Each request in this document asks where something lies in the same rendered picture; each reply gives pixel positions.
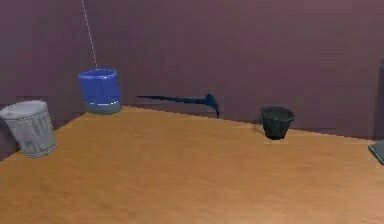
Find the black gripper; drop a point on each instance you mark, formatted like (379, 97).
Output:
(212, 100)

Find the blue trash can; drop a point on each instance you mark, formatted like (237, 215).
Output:
(100, 89)

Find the black woven trash basket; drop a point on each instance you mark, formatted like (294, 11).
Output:
(276, 122)

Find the silver mesh trash can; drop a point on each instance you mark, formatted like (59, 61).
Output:
(31, 128)

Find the dark grey tall cabinet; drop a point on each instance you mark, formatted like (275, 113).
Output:
(380, 100)

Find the grey flat box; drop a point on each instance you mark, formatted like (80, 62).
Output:
(378, 150)

